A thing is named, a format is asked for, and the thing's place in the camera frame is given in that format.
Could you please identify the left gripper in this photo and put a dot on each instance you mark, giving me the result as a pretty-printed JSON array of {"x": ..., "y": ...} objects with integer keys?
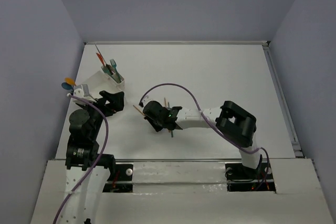
[{"x": 105, "y": 104}]

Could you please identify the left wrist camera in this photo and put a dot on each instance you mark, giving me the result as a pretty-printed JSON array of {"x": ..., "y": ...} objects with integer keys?
[{"x": 82, "y": 91}]

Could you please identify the orange plastic spoon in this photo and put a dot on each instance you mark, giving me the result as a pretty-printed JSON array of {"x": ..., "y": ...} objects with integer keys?
[{"x": 70, "y": 81}]

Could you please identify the teal fork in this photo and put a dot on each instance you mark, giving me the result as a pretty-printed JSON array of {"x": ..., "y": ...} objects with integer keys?
[
  {"x": 114, "y": 66},
  {"x": 108, "y": 69}
]

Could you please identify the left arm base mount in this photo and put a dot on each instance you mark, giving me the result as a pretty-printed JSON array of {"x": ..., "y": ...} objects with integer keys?
[{"x": 121, "y": 181}]

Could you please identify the orange plastic knife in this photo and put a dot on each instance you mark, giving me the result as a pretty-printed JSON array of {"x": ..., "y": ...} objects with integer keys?
[{"x": 101, "y": 59}]

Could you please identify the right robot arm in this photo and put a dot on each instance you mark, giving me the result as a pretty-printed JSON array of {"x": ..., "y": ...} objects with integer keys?
[{"x": 230, "y": 121}]

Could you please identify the white utensil caddy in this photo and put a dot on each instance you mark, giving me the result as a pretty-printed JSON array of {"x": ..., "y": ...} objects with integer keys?
[{"x": 101, "y": 81}]

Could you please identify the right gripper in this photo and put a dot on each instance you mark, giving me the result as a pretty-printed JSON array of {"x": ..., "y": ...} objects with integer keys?
[{"x": 156, "y": 127}]

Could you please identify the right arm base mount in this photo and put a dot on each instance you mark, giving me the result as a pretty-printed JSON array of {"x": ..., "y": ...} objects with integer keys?
[{"x": 239, "y": 179}]

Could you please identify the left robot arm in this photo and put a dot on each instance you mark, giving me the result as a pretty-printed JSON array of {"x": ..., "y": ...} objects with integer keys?
[{"x": 87, "y": 167}]

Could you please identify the blue plastic spoon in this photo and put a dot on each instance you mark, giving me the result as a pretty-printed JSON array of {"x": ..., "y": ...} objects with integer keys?
[{"x": 67, "y": 86}]

